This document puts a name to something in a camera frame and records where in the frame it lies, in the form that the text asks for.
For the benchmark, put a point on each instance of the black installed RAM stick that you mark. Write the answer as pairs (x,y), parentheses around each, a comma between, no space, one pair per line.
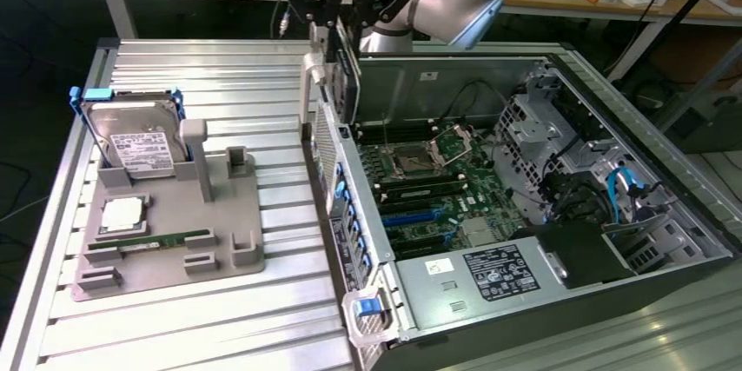
(421,193)

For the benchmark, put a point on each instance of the grey plastic parts rack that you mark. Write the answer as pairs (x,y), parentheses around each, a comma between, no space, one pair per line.
(221,214)

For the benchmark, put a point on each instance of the blue case latch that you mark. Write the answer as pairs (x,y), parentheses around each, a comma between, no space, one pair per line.
(365,306)

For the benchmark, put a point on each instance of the metal socket cover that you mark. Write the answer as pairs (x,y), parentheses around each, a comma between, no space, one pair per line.
(458,138)

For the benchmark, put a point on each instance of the green RAM stick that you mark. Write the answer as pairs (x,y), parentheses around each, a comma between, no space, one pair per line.
(169,241)

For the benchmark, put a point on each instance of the green motherboard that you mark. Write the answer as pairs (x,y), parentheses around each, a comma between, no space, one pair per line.
(481,197)

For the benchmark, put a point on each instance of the black plastic shroud box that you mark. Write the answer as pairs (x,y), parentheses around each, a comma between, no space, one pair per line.
(580,258)

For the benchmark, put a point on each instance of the hard disk with blue bracket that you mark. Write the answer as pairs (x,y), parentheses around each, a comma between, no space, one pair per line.
(139,136)

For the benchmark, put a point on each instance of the blue expansion slot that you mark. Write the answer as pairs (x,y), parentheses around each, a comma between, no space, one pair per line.
(409,218)

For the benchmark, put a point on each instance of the metal drive cage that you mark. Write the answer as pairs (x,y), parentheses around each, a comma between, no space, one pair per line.
(530,136)

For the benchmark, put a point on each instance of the black tripod pole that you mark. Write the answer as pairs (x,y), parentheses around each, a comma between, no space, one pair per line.
(679,10)

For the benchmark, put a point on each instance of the CPU socket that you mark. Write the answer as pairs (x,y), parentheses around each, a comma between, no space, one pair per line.
(413,161)

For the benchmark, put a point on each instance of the open grey PC case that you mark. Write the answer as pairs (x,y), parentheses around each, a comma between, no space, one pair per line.
(580,336)

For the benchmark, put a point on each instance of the silver chipset heatsink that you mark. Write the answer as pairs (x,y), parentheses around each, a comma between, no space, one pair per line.
(484,232)

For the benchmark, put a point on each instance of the silver CPU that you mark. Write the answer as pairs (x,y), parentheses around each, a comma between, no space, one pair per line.
(123,214)

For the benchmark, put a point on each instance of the silver disk bay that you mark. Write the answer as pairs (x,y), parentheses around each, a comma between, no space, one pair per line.
(644,253)

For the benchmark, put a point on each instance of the black Nvidia graphics card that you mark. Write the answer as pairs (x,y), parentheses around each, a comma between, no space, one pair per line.
(348,84)

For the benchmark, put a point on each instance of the grey power supply unit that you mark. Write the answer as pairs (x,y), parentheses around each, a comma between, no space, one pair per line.
(441,284)

